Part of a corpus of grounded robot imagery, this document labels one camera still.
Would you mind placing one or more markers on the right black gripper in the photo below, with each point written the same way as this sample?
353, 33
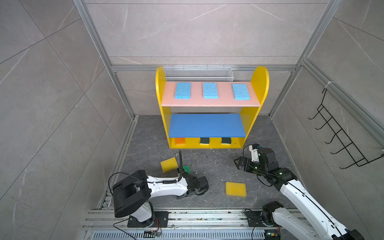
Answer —
247, 168

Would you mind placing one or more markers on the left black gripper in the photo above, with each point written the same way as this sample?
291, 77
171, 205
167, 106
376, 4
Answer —
198, 179

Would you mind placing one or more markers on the bright green yellow sponge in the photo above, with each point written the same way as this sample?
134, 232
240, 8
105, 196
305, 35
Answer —
186, 169

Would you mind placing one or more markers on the dark green wavy sponge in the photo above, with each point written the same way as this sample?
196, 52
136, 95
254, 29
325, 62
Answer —
226, 141
204, 141

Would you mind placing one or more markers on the orange yellow sponge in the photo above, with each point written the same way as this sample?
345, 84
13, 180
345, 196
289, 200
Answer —
180, 141

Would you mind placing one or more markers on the light blue sponge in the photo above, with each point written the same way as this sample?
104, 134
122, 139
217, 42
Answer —
241, 92
183, 91
210, 91

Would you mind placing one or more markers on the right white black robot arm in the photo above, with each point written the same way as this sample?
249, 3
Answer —
320, 224

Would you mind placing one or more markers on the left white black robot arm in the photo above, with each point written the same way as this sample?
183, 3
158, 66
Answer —
131, 195

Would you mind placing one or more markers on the yellow shelf with coloured boards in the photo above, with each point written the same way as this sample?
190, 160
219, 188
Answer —
197, 117

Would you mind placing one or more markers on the large yellow sponge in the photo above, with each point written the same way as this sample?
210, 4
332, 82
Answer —
236, 189

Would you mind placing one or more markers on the small yellow sponge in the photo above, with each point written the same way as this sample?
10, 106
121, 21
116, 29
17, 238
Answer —
169, 165

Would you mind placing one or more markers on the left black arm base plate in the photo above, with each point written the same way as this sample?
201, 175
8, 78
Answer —
160, 219

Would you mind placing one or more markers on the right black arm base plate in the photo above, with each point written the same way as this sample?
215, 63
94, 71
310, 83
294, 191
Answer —
254, 219

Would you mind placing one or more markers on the black wire hook rack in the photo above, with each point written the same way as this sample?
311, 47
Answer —
339, 133

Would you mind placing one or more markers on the aluminium rail base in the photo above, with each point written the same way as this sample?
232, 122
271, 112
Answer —
182, 225

